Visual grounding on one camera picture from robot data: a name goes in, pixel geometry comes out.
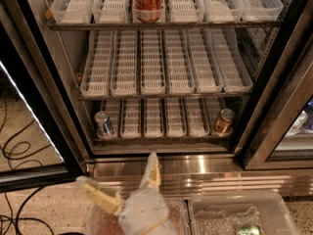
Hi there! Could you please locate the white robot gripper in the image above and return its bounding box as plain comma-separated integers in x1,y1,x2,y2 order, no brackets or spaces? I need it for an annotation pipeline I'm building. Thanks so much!
76,152,178,235

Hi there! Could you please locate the steel fridge base grille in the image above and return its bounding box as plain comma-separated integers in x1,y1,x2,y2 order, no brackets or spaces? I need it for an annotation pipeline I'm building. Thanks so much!
87,156,313,199

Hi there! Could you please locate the blue silver can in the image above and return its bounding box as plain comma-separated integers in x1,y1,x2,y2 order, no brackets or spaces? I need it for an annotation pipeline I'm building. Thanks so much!
94,111,115,139

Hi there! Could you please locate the open fridge glass door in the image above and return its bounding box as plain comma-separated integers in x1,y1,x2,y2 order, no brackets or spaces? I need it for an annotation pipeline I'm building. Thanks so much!
0,0,86,192

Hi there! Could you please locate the orange soda can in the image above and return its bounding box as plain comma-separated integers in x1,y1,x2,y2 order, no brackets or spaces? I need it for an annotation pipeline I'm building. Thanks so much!
213,109,236,134

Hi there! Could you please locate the green can in bin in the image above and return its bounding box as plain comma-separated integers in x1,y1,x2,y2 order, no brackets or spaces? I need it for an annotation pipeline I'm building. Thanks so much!
236,225,262,235

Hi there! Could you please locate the right fridge glass door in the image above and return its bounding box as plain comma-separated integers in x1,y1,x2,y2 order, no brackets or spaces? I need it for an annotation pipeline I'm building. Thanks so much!
244,5,313,170

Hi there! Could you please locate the red cola can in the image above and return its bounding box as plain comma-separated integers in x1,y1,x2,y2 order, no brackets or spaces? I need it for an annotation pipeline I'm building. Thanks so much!
134,0,161,23

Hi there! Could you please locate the left clear plastic bin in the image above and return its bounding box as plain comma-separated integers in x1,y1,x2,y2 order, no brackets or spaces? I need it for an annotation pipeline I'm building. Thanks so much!
85,198,191,235

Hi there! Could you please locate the clear plastic bin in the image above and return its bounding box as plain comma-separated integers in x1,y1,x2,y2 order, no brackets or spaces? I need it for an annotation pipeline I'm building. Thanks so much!
188,190,299,235
85,198,191,235

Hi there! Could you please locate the bubble wrap in right bin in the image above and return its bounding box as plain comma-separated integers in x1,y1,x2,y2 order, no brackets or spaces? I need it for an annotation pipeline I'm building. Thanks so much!
195,207,263,235

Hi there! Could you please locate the right clear plastic bin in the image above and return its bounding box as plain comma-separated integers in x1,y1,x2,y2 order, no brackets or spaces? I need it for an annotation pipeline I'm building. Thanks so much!
188,190,299,235

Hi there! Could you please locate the bottom wire shelf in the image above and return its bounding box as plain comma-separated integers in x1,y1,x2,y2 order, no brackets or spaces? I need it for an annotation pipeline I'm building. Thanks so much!
94,136,228,145

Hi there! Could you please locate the wire shelf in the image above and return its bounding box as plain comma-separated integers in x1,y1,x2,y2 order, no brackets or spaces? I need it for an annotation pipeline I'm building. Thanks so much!
94,136,228,145
48,21,282,31
78,92,251,101

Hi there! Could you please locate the middle wire shelf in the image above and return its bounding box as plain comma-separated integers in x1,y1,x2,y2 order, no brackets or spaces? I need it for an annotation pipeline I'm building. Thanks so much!
78,92,251,101

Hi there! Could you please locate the black floor cable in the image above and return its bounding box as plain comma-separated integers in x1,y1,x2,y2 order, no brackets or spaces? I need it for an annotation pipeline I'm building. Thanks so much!
0,98,55,235

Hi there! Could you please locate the top wire shelf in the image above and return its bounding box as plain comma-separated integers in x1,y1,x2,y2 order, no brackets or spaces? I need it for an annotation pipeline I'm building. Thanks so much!
48,21,282,31

